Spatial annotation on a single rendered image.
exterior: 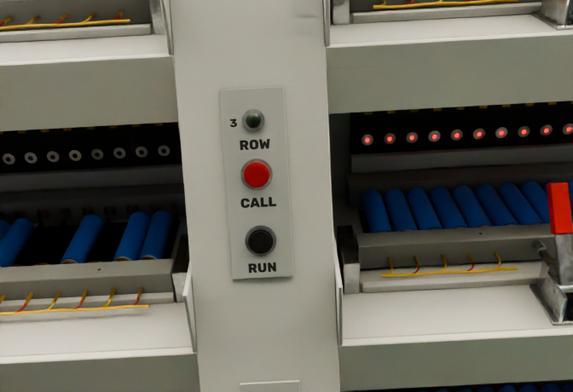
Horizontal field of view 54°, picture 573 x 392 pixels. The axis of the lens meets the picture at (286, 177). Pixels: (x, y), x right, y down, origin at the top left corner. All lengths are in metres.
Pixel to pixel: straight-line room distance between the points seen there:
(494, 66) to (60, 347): 0.34
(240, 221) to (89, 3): 0.19
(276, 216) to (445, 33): 0.16
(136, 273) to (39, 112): 0.13
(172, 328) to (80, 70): 0.19
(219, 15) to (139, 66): 0.06
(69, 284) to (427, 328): 0.26
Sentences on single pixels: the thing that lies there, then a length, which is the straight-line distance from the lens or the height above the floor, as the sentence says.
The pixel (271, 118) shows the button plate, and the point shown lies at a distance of 0.35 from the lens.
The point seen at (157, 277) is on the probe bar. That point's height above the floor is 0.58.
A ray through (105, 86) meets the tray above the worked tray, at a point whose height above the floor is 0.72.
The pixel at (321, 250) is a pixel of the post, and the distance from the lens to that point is 0.37.
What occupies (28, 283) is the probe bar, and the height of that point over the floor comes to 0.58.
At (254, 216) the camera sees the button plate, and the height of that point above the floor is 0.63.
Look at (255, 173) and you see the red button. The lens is 0.35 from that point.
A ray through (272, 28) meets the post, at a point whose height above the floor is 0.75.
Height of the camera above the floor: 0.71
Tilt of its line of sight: 8 degrees down
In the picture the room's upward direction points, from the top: 3 degrees counter-clockwise
